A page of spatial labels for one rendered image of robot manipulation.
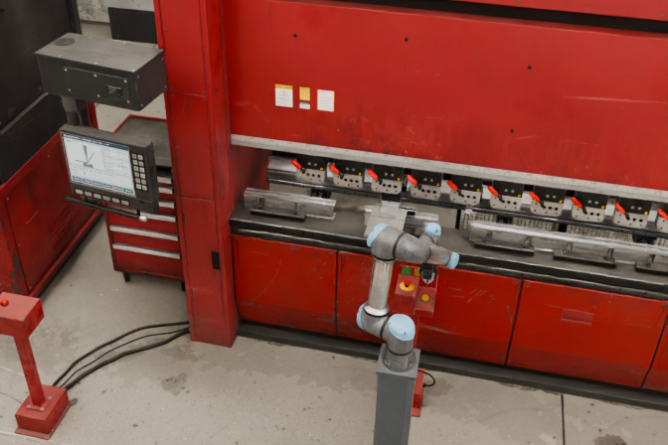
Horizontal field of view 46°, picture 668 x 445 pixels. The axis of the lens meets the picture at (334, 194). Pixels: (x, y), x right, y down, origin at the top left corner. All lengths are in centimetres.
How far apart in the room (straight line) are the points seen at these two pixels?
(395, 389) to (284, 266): 109
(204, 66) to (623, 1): 185
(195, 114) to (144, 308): 165
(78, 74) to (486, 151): 190
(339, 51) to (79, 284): 252
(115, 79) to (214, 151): 71
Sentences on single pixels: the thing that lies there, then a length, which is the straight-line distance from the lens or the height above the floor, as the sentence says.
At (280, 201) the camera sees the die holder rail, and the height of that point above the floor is 95.
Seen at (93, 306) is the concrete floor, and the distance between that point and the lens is 521.
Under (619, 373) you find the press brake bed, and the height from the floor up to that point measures 21.
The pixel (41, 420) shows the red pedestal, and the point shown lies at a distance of 449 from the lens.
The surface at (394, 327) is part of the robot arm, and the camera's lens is 346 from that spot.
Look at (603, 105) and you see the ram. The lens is 378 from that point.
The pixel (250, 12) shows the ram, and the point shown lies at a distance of 380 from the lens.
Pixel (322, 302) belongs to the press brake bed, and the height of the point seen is 39.
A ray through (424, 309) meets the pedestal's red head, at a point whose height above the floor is 70.
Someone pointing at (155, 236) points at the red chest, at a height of 46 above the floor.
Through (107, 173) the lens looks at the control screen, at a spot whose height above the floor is 141.
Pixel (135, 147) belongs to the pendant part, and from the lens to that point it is 358.
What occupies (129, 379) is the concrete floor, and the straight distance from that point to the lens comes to 471.
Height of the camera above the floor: 338
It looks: 34 degrees down
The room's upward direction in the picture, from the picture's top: 1 degrees clockwise
